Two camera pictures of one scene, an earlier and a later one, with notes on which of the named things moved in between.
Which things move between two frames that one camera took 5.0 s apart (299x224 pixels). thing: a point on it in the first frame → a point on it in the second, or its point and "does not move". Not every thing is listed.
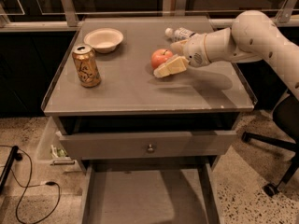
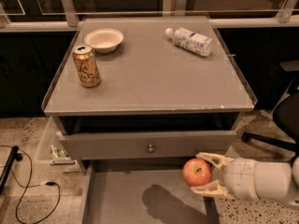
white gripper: x=194 y=49 → x=240 y=179
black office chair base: x=286 y=115 does not move
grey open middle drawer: x=149 y=193 does not move
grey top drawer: x=149 y=145 does not move
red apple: x=160 y=56 → x=197 y=172
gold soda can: x=87 y=65 does not move
